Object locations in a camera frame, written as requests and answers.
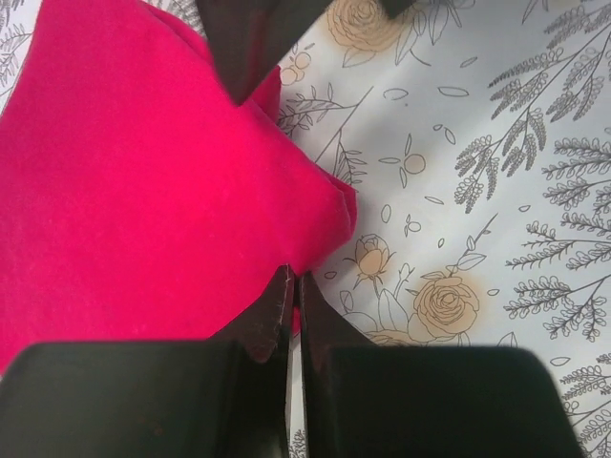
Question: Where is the red t shirt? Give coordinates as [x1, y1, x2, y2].
[1, 1, 357, 365]

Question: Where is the floral patterned table cloth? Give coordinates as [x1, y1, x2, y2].
[1, 1, 610, 457]

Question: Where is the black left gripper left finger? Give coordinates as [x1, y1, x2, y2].
[1, 266, 295, 457]

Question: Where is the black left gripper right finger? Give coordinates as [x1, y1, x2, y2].
[299, 275, 580, 457]

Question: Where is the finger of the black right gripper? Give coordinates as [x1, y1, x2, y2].
[198, 0, 329, 106]
[381, 0, 415, 17]

